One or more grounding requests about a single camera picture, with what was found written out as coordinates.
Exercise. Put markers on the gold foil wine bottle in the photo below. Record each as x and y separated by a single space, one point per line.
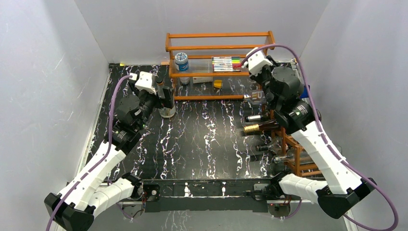
262 126

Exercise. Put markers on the white small box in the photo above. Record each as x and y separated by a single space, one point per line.
197 80

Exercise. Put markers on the orange wooden shelf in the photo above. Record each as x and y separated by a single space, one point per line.
207 66

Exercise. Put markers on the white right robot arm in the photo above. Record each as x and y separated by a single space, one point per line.
342 187

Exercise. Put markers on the blue lidded jar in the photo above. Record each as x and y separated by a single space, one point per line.
181 61

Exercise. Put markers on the yellow small object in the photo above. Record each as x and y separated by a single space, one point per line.
217 84

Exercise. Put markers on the silver capped wine bottle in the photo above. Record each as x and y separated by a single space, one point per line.
258 117

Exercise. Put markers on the clear glass bottle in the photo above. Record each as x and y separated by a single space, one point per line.
164 112

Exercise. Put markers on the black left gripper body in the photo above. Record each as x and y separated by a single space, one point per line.
166 101

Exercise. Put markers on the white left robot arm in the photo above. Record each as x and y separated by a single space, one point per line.
75 207

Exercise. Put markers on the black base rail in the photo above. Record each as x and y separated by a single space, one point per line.
208 195

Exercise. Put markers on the marker pen set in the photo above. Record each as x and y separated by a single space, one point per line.
226 64

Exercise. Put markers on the blue glass bottle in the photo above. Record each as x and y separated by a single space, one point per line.
256 96

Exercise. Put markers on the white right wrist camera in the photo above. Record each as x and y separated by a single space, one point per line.
256 62

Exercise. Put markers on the wooden wine rack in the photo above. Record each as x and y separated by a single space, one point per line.
296 156

